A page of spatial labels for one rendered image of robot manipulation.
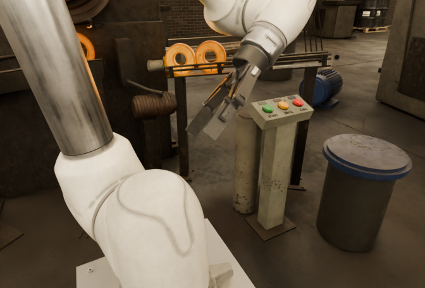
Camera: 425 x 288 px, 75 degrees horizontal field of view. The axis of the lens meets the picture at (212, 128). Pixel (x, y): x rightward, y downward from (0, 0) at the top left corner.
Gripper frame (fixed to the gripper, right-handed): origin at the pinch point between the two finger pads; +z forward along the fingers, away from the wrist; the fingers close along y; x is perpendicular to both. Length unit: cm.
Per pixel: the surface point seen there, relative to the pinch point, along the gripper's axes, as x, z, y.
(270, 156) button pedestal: 41, -16, -46
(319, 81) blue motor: 103, -129, -158
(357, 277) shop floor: 92, 4, -29
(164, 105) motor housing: -2, -13, -89
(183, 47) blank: -12, -40, -80
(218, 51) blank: 2, -48, -73
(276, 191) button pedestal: 56, -7, -51
